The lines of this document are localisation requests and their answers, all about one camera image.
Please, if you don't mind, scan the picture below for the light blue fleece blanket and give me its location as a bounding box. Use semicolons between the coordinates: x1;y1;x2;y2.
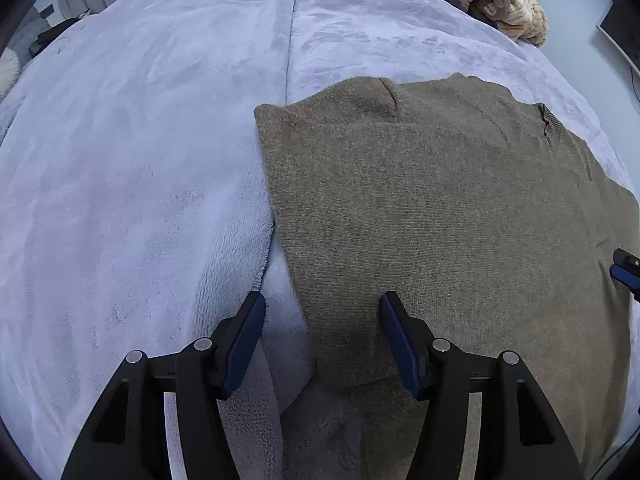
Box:
0;0;632;480

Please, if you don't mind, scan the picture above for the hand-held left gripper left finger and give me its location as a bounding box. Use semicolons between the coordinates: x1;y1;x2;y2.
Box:
61;290;267;480

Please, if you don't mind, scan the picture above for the round white cushion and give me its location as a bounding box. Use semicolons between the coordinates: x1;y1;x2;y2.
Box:
0;53;22;100

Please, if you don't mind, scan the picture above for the olive brown knit sweater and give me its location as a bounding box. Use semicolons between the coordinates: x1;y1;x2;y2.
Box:
254;74;640;480

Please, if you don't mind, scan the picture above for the grey sofa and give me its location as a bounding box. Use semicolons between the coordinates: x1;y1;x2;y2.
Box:
9;12;51;61

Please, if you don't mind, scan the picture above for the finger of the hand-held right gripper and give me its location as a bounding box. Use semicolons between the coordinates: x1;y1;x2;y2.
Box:
609;248;640;304

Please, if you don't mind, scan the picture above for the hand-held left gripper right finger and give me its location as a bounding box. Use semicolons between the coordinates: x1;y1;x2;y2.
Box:
379;290;586;480

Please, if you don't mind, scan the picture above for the black bag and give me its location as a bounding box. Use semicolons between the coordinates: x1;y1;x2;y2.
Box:
29;4;85;57

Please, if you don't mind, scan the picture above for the dark flat monitor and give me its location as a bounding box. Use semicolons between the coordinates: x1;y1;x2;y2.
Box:
597;0;640;78

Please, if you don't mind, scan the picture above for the beige striped cloth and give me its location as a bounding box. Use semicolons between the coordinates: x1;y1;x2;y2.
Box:
422;0;549;49

